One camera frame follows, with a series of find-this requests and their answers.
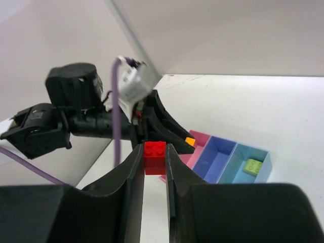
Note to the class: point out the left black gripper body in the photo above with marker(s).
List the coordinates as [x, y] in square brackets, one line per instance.
[114, 125]

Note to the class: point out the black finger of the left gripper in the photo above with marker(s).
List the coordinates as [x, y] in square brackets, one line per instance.
[160, 126]

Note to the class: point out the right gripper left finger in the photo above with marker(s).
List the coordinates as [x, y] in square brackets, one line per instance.
[107, 210]

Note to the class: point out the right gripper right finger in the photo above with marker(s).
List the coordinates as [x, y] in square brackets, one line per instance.
[261, 212]

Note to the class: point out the red orange lego stack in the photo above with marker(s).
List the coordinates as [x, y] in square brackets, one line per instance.
[154, 158]

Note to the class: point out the green lego brick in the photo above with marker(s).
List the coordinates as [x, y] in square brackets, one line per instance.
[252, 167]

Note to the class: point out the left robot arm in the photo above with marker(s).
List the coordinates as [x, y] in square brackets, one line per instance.
[45, 127]

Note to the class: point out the pink container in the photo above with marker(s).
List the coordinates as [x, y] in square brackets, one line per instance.
[195, 149]

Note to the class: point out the light blue container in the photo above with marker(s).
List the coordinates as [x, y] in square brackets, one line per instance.
[233, 171]

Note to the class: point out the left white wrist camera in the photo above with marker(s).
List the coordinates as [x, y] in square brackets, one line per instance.
[139, 80]

